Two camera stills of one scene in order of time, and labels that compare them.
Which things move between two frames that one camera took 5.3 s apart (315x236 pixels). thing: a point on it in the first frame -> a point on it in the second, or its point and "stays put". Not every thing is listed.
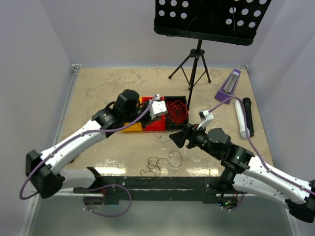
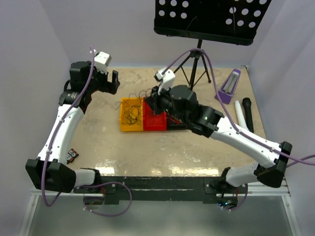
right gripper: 192,131 -> 154,99
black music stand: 235,22 stays put
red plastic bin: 158,124 stays put
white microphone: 239,113 stays put
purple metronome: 229,86 stays put
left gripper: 150,120 -> 109,87
